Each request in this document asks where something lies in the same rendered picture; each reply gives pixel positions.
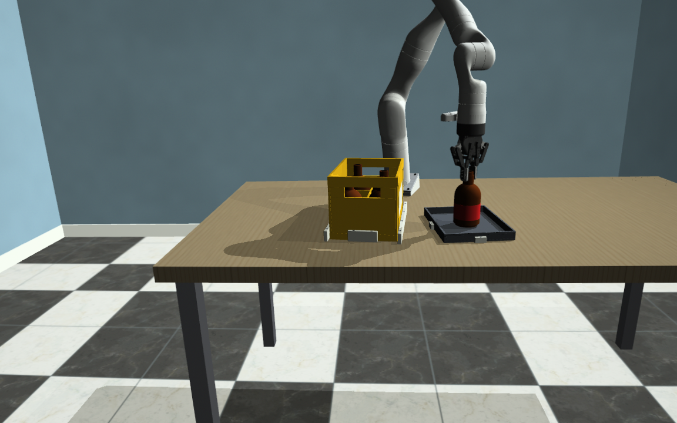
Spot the yellow bottle crate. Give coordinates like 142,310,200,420
327,158,404,241

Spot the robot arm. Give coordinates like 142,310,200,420
377,0,495,186

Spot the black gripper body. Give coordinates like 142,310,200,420
457,123,485,155

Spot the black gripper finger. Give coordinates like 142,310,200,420
469,141,489,180
450,141,474,182

